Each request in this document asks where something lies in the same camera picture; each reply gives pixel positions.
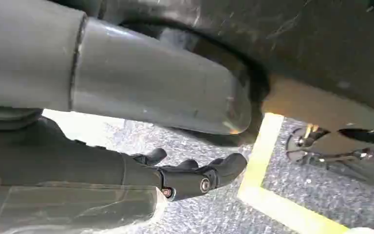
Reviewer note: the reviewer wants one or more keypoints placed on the yellow tape strip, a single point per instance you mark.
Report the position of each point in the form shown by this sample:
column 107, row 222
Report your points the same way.
column 261, row 155

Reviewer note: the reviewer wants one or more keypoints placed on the round metal part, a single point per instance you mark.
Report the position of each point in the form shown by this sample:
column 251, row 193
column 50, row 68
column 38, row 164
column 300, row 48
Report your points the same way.
column 332, row 155

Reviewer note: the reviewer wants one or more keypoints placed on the ribbed grey right arm sleeve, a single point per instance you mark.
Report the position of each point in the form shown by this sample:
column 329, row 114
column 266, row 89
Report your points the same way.
column 6, row 118

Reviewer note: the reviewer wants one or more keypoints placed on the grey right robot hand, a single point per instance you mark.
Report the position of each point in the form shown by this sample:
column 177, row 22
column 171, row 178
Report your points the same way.
column 148, row 84

